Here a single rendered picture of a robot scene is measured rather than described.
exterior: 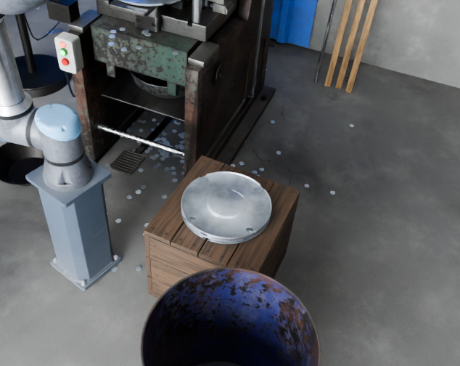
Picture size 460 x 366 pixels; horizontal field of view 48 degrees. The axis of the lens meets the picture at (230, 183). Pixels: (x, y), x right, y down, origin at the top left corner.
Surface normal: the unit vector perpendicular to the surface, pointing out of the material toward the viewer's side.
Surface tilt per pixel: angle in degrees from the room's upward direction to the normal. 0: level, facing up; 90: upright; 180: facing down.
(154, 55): 90
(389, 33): 90
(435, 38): 90
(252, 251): 0
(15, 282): 0
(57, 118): 8
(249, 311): 88
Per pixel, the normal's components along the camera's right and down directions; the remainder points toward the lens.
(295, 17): -0.37, 0.63
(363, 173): 0.07, -0.71
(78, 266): 0.12, 0.70
